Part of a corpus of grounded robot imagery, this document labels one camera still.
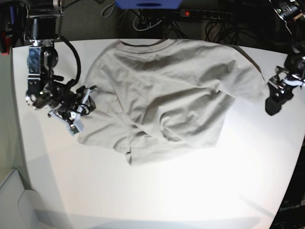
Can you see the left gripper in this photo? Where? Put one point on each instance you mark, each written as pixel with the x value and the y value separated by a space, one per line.
pixel 280 93

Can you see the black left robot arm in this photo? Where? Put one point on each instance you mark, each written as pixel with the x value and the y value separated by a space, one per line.
pixel 292 74

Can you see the blue box at top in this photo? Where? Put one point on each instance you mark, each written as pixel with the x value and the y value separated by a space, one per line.
pixel 148 4

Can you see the red and black clamp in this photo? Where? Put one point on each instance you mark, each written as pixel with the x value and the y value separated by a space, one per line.
pixel 5 41

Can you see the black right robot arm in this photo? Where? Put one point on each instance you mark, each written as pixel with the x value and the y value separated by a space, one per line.
pixel 45 89

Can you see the grey t-shirt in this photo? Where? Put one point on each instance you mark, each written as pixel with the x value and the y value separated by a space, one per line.
pixel 157 102

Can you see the grey side table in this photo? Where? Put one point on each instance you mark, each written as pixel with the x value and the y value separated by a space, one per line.
pixel 16 210

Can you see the black power strip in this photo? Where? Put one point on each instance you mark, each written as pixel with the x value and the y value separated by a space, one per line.
pixel 206 15

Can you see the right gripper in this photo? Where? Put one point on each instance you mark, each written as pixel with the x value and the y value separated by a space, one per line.
pixel 84 102

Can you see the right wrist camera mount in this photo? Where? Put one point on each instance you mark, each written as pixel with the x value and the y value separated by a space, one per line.
pixel 74 119

